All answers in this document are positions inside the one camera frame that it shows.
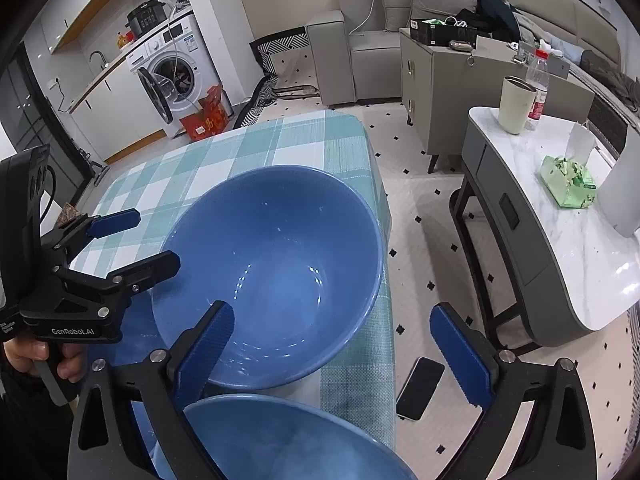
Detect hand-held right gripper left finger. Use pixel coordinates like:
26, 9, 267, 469
67, 300, 236, 480

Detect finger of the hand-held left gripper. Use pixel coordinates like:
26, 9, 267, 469
52, 250, 181, 311
40, 208, 141, 263

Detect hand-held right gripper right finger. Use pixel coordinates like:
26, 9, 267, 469
430, 302, 598, 480

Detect blue bowl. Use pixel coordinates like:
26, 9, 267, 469
151, 165, 387, 391
152, 393, 418, 480

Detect person's left forearm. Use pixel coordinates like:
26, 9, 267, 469
0, 360, 76, 480

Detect person's left hand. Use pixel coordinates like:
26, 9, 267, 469
4, 340, 88, 401

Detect black smartphone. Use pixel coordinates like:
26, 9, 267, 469
396, 356, 446, 422

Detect white lower kitchen cabinets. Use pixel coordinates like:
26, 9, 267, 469
67, 57, 168, 163

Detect white kitchen cabinets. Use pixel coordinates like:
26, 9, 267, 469
67, 57, 168, 163
40, 0, 131, 53

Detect red cardboard box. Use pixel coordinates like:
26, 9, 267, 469
179, 84, 232, 142

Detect white marble side table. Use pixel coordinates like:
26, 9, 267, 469
449, 106, 640, 356

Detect teal checked tablecloth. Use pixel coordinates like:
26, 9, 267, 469
67, 108, 396, 453

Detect white washing machine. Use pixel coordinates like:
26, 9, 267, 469
125, 14, 233, 140

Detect green tissue pack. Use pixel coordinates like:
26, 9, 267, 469
540, 155, 598, 210

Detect black pressure cooker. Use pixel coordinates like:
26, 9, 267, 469
126, 0, 167, 36

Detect white upper kitchen cabinets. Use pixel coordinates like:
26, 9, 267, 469
40, 0, 131, 53

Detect beige cup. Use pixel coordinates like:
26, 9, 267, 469
497, 76, 538, 136

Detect grey cabinet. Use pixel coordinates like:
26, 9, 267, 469
399, 27, 596, 173

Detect grey sofa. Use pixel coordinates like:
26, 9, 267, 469
306, 0, 626, 107

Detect clear bottle with red cap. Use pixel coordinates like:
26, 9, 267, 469
525, 49, 551, 132

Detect black box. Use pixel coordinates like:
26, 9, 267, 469
410, 18, 478, 46

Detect dark jacket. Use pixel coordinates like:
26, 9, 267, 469
452, 0, 521, 43

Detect black wire frame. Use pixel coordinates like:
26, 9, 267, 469
272, 85, 321, 100

